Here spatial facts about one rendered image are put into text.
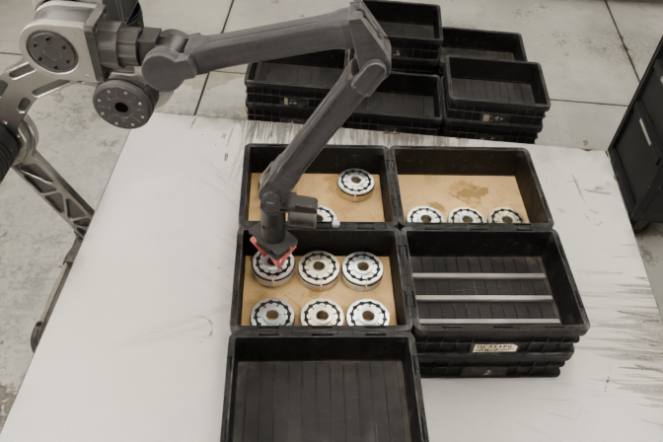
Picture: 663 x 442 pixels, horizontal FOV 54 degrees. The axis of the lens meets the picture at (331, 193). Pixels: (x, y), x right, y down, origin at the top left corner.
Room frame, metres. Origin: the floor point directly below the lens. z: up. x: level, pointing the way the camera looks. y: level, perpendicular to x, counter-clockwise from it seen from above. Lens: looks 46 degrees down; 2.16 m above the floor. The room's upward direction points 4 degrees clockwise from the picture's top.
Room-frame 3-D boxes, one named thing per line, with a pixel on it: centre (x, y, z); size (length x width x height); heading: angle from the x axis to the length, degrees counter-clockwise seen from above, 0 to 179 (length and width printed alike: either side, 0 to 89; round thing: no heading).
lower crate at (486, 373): (0.95, -0.39, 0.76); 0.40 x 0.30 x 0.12; 95
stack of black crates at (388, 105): (2.21, -0.23, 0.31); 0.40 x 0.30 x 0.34; 89
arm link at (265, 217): (0.98, 0.12, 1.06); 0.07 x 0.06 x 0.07; 89
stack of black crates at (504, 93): (2.20, -0.63, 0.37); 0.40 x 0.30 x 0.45; 89
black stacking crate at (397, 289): (0.91, 0.01, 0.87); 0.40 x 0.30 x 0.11; 95
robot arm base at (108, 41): (1.02, 0.41, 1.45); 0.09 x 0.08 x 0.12; 179
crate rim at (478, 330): (0.95, -0.39, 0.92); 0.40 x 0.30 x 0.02; 95
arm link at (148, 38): (1.02, 0.33, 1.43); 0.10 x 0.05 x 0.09; 89
